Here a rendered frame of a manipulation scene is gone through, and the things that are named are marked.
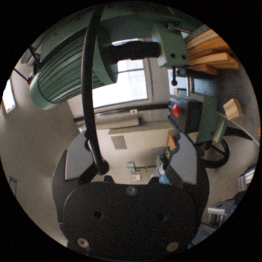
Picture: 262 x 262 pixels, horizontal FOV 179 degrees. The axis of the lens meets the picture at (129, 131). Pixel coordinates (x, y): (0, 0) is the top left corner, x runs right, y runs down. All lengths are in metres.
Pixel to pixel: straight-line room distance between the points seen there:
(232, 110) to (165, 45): 0.20
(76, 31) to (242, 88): 0.38
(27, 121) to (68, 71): 1.49
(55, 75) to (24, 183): 1.59
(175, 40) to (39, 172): 1.88
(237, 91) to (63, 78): 0.38
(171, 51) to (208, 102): 0.15
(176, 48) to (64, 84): 0.29
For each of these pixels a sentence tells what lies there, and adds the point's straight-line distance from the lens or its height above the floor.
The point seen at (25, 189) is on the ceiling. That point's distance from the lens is 1.72.
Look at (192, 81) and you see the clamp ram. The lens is 0.27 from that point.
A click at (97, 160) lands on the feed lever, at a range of 0.15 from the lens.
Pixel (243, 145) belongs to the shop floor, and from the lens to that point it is 1.21.
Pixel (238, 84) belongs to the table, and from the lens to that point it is 0.24.
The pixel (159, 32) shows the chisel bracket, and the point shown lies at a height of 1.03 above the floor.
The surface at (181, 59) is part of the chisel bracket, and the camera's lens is 0.24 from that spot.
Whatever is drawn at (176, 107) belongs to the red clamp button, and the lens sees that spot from 0.21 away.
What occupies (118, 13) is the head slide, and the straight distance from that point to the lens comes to 0.26.
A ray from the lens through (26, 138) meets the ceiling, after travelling 1.62.
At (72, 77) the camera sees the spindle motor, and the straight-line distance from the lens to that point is 0.22.
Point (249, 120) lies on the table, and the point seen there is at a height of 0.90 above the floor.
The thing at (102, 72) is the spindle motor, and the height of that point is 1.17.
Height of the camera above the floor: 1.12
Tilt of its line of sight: 8 degrees up
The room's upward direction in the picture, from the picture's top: 96 degrees counter-clockwise
